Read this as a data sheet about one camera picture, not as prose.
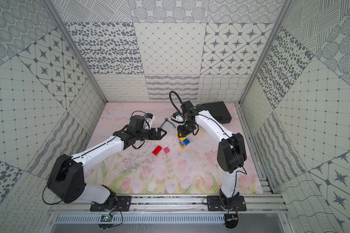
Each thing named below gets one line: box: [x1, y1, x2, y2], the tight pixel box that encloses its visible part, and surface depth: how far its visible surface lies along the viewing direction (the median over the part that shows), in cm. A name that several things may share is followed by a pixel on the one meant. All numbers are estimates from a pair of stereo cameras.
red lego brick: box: [152, 145, 163, 157], surface depth 95 cm
